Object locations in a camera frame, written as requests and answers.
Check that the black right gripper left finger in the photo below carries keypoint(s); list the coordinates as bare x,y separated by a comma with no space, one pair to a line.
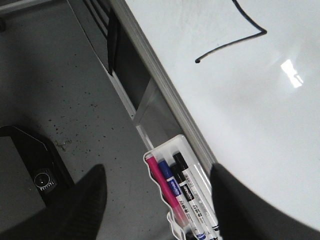
77,215

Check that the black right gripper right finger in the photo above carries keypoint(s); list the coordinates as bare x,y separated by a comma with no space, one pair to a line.
243,215

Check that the blue-capped whiteboard marker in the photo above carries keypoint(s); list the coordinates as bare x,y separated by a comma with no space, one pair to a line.
170,180

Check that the lower black-capped whiteboard marker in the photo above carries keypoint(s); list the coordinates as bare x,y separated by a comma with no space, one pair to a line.
191,200

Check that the black-capped whiteboard marker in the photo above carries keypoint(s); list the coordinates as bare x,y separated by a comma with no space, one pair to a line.
199,195
191,200

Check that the upper black-capped whiteboard marker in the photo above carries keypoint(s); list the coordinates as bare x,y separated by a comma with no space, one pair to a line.
199,195

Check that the pink-capped whiteboard marker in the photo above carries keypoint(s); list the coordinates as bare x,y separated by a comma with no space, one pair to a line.
166,191

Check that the white marker tray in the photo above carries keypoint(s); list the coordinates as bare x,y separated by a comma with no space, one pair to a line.
165,152

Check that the black slatted chair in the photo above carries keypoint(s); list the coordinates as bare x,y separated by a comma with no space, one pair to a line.
108,24

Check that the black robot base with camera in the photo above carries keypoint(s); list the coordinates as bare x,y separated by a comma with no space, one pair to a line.
32,172

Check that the white whiteboard with aluminium frame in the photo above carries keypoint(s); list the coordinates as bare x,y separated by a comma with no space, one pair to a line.
248,73

